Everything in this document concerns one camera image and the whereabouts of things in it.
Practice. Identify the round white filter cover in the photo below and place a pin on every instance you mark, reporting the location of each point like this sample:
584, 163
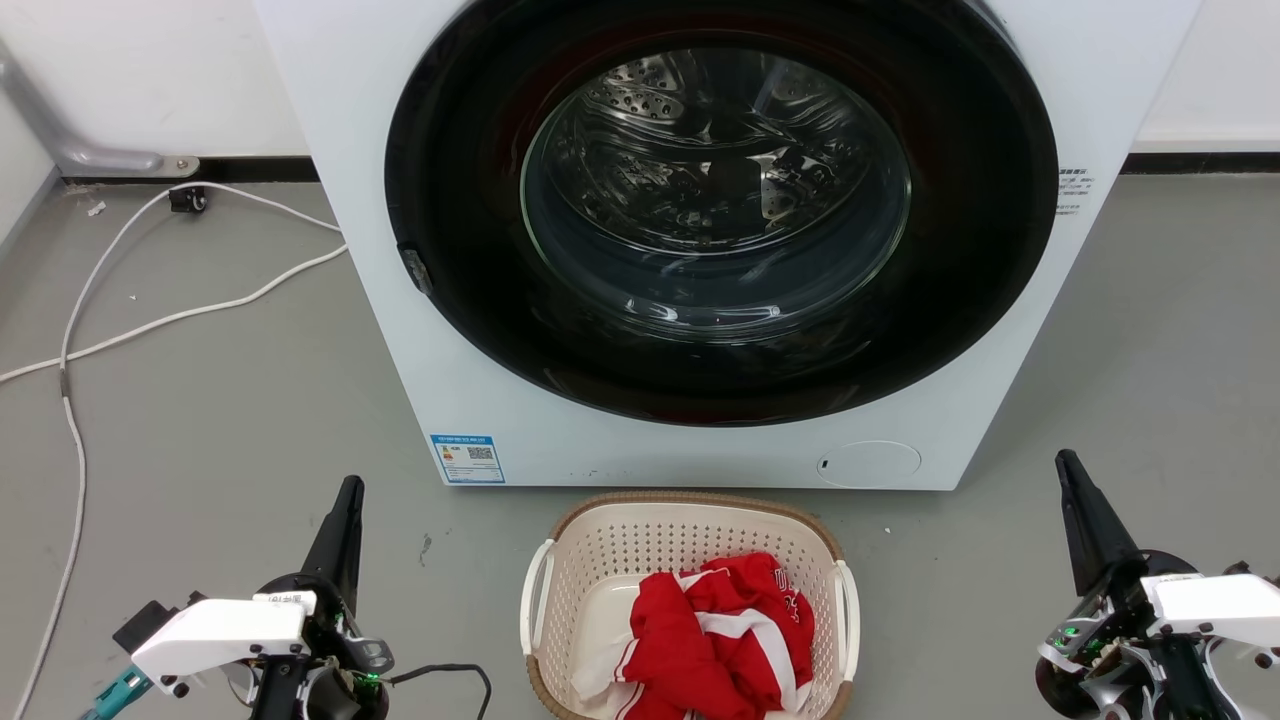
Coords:
868, 465

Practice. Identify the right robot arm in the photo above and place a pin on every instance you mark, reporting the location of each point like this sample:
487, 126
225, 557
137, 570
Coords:
1190, 685

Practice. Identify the red and white garment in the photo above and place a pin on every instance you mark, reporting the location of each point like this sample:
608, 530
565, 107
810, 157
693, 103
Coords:
700, 640

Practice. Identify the grey door latch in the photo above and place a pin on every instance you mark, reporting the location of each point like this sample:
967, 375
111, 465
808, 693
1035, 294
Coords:
416, 270

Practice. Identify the white front-load washing machine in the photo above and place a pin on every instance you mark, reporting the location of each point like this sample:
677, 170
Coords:
450, 400

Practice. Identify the beige perforated laundry basket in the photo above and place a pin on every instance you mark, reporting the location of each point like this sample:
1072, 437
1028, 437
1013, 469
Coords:
620, 545

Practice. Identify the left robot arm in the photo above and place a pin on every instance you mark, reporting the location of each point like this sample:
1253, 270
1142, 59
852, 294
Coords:
278, 700

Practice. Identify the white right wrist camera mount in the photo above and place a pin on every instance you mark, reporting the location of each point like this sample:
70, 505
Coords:
1215, 605

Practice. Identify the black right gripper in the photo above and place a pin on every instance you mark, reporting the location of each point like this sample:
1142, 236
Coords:
1095, 650

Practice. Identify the black round washer door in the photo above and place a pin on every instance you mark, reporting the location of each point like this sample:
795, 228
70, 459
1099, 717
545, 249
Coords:
450, 150

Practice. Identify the blue energy label sticker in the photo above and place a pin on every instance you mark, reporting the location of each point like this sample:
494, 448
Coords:
468, 459

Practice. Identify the small printed text label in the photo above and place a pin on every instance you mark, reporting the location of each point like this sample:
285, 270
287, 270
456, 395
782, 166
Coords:
1073, 190

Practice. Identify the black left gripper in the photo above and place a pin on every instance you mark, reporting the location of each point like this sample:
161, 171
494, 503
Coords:
340, 660

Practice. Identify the small black floor fitting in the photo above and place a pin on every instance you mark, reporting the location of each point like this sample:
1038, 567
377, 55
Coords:
187, 199

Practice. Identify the teal connector piece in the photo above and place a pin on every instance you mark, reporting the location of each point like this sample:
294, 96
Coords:
115, 695

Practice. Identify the steel washer drum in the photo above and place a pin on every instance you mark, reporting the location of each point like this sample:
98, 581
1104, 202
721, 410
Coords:
700, 160

